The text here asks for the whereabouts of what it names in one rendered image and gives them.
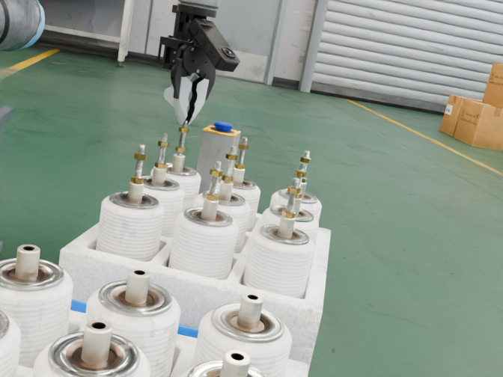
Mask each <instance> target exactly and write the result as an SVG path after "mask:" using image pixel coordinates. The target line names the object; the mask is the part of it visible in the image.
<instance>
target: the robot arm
mask: <svg viewBox="0 0 503 377"><path fill-rule="evenodd" d="M178 1H180V4H177V5H174V4H173V6H172V12H173V13H176V19H175V24H174V34H173V36H171V35H169V36H168V37H162V36H161V37H160V42H159V53H158V58H157V64H158V65H161V66H163V68H165V69H168V70H171V83H172V86H171V87H169V88H166V89H165V92H164V97H165V100H166V101H167V102H169V103H170V104H171V105H172V106H173V107H174V110H175V114H176V117H177V120H178V122H179V124H180V125H183V124H184V122H185V120H187V121H188V123H187V125H189V124H190V123H191V122H192V121H193V120H194V119H195V117H196V116H197V114H198V112H199V111H200V110H201V108H202V106H203V105H204V102H205V101H206V100H207V98H208V96H209V95H210V92H211V90H212V88H213V85H214V82H215V79H216V70H221V71H228V72H234V71H235V69H236V68H237V66H238V65H239V63H240V60H239V58H238V57H237V56H236V54H235V53H234V51H233V49H232V48H231V47H230V46H229V44H228V42H227V41H226V40H225V38H224V37H223V36H222V34H221V33H220V31H219V30H218V29H217V27H216V26H215V24H214V23H213V22H212V21H209V20H207V16H208V17H212V18H216V13H217V11H216V10H215V9H218V8H219V3H220V0H178ZM44 24H45V15H44V11H43V8H42V6H41V5H40V3H39V1H38V0H0V50H2V51H6V52H12V51H16V50H19V49H25V48H28V47H29V46H31V45H33V44H34V43H35V42H36V41H37V40H38V39H39V37H40V36H41V34H42V32H43V28H44ZM162 45H165V48H164V54H163V59H160V55H161V49H162ZM193 73H197V75H194V76H193V77H192V79H191V81H190V80H189V79H188V78H187V76H191V75H192V74H193ZM188 106H189V111H188V113H187V108H188Z"/></svg>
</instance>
